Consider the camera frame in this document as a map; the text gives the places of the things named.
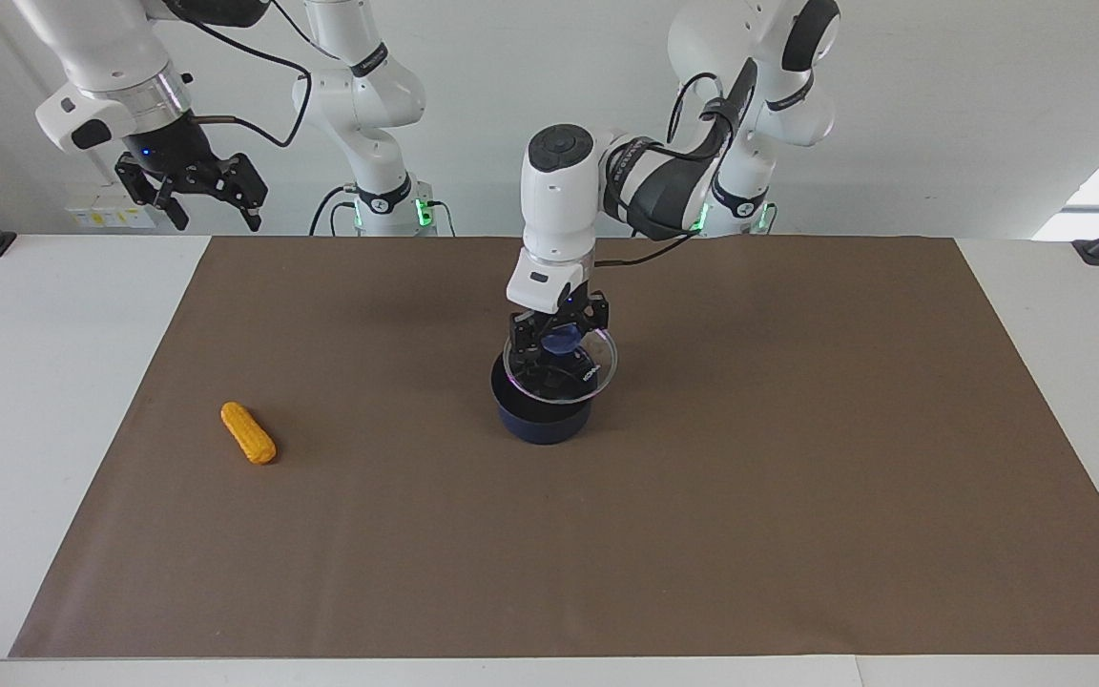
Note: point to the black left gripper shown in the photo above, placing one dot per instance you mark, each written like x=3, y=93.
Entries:
x=573, y=307

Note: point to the brown table mat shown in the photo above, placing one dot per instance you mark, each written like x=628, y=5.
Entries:
x=702, y=525

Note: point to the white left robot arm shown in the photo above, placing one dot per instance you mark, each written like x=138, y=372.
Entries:
x=559, y=191

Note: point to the yellow corn cob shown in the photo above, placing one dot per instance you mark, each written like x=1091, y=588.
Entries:
x=248, y=433

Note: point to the white wall socket strip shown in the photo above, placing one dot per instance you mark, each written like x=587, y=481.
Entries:
x=92, y=215

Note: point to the glass lid with blue knob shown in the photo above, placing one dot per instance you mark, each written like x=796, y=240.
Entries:
x=564, y=342

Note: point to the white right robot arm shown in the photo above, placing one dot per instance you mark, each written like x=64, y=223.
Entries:
x=359, y=95

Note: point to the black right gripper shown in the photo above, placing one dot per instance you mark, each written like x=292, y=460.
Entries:
x=168, y=153

